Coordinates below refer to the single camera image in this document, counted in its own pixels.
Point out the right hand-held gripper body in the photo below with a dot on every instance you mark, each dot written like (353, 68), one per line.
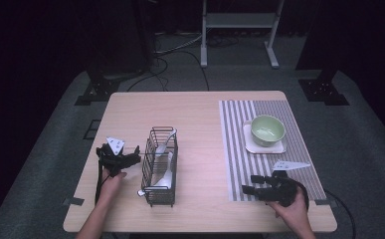
(281, 190)

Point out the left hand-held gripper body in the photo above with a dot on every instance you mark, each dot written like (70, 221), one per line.
(111, 160)

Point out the person's left hand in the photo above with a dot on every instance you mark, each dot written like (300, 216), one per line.
(111, 185)

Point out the person's right hand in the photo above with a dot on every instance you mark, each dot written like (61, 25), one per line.
(296, 212)

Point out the white square plate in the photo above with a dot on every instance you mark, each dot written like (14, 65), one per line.
(263, 149)

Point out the grey striped placemat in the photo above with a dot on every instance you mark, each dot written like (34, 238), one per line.
(238, 159)

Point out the white ceramic spoon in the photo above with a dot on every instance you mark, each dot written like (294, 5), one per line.
(166, 141)

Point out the white plate in rack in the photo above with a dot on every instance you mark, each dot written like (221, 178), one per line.
(165, 179)

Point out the grey tape strip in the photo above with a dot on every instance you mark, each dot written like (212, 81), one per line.
(74, 201)
(324, 202)

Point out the green ceramic bowl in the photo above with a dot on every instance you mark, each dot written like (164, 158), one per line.
(268, 131)

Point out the black stand base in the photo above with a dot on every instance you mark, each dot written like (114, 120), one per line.
(97, 91)
(326, 91)

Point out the white metal stand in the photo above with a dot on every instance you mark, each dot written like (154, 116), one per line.
(238, 20)

